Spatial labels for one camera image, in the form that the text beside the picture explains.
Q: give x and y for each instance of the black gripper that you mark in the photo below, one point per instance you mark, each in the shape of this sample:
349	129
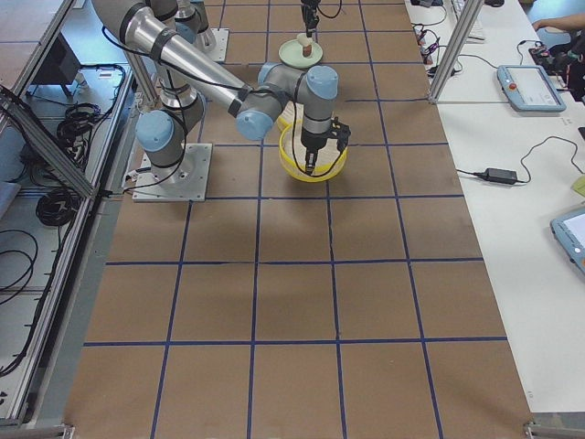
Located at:
313	142
309	9

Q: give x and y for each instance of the white bun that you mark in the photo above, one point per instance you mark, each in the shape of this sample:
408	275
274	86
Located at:
304	40

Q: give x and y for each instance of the person hand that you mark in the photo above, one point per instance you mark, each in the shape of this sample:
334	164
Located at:
544	23

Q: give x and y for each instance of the green plate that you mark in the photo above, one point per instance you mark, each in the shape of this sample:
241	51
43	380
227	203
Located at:
291	54

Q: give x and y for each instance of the black power adapter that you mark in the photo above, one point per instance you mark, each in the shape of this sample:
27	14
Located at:
498	175

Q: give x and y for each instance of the teach pendant far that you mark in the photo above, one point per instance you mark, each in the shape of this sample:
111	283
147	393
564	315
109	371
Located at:
529	89

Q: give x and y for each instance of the teach pendant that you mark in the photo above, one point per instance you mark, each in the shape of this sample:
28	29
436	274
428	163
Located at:
529	89
568	231

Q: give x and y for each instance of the teach pendant near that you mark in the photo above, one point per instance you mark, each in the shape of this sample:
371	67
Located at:
568	231

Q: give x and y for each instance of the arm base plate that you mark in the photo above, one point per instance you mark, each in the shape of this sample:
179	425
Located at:
186	182
219	46

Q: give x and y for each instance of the aluminium frame post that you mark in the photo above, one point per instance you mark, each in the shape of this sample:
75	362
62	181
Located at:
461	32

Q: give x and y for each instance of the aluminium frame rail left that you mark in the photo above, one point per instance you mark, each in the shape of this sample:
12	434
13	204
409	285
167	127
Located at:
44	144

